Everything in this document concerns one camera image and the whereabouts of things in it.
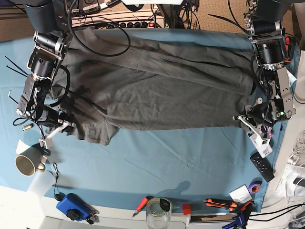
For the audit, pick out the white paper slip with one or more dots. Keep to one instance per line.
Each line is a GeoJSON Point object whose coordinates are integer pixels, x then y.
{"type": "Point", "coordinates": [21, 147]}

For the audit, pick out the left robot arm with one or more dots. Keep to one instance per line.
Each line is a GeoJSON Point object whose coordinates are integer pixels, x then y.
{"type": "Point", "coordinates": [264, 22]}

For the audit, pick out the small red cube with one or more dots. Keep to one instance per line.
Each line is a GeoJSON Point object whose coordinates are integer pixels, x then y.
{"type": "Point", "coordinates": [186, 209]}

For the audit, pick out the purple glue tube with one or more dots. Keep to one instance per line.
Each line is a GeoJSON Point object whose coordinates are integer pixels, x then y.
{"type": "Point", "coordinates": [270, 134]}

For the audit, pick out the olive ceramic mug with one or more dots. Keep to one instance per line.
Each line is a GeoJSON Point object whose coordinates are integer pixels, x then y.
{"type": "Point", "coordinates": [29, 162]}

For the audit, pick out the grey T-shirt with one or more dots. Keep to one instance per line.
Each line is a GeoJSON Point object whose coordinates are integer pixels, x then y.
{"type": "Point", "coordinates": [166, 80]}

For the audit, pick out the small brass battery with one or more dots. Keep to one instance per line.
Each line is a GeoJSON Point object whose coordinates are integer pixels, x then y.
{"type": "Point", "coordinates": [27, 127]}

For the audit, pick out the white small card box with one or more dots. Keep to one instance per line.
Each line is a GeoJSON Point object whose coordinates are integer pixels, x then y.
{"type": "Point", "coordinates": [241, 195]}

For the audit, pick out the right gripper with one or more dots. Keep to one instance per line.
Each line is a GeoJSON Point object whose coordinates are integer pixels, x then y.
{"type": "Point", "coordinates": [55, 122]}

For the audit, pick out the blue clamp block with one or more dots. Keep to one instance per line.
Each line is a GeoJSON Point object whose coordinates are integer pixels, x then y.
{"type": "Point", "coordinates": [75, 209]}

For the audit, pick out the red handled screwdriver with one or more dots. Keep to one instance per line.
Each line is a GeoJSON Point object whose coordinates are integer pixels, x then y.
{"type": "Point", "coordinates": [142, 205]}

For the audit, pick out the orange black utility knife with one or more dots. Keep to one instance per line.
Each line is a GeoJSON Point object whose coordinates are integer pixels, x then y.
{"type": "Point", "coordinates": [217, 203]}

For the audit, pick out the clear glass jar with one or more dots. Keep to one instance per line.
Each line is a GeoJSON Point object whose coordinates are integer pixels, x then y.
{"type": "Point", "coordinates": [158, 213]}

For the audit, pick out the blue clamp bottom right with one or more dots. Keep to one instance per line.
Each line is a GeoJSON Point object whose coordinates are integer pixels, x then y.
{"type": "Point", "coordinates": [240, 221]}

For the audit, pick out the white packaged box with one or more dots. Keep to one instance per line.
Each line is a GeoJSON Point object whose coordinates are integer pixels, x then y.
{"type": "Point", "coordinates": [261, 144]}

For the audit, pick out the purple tape roll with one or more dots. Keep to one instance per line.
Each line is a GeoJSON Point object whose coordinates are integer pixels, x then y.
{"type": "Point", "coordinates": [254, 187]}

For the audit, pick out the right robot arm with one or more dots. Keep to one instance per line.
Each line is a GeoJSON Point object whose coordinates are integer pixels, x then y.
{"type": "Point", "coordinates": [51, 44]}

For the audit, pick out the black remote control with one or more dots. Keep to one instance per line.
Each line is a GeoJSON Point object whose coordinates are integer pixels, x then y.
{"type": "Point", "coordinates": [263, 166]}

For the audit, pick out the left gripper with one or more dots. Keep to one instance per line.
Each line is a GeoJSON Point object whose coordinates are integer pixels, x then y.
{"type": "Point", "coordinates": [254, 117]}

